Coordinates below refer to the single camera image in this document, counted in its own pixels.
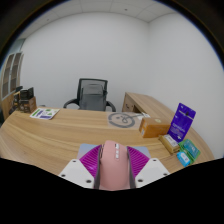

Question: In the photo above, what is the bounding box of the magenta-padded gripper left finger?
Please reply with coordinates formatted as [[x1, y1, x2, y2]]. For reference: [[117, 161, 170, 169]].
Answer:
[[58, 143, 103, 190]]

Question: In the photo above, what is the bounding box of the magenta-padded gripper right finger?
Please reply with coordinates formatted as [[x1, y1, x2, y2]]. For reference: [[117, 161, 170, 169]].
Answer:
[[127, 145, 171, 190]]

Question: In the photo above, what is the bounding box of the pink computer mouse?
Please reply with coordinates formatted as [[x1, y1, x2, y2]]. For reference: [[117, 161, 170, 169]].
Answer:
[[98, 139, 131, 192]]

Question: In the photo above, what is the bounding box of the tan flat box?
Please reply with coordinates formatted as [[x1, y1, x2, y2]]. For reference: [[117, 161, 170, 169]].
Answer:
[[157, 133, 182, 155]]

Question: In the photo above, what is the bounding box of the small brown cardboard box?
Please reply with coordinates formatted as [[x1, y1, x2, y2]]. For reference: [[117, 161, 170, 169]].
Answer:
[[138, 116, 172, 139]]

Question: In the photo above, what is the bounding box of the small blue box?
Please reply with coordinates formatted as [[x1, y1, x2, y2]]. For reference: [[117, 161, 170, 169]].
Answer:
[[175, 150, 192, 168]]

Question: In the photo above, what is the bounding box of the green box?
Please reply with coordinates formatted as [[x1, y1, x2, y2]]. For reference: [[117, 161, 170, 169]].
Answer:
[[178, 138, 202, 165]]

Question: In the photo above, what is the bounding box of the purple package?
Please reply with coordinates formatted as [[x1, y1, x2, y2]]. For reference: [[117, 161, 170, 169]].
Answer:
[[167, 102, 197, 144]]

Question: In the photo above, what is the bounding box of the wooden side desk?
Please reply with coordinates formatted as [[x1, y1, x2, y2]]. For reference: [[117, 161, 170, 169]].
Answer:
[[121, 91, 182, 125]]

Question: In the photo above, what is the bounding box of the white sticker sheet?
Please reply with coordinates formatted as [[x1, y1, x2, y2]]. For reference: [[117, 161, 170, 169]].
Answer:
[[29, 106, 61, 121]]

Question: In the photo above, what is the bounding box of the black mesh office chair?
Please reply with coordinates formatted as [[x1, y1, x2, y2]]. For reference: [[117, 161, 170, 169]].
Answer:
[[62, 78, 117, 113]]

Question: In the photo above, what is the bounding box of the dark brown cardboard box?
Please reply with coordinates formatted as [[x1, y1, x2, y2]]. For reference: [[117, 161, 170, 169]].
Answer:
[[18, 96, 38, 114]]

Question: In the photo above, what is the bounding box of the black box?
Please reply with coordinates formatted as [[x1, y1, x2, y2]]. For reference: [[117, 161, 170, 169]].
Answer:
[[18, 86, 35, 101]]

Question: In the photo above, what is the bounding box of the wooden shelf unit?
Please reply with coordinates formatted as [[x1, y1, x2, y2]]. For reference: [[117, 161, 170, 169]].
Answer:
[[0, 51, 25, 118]]

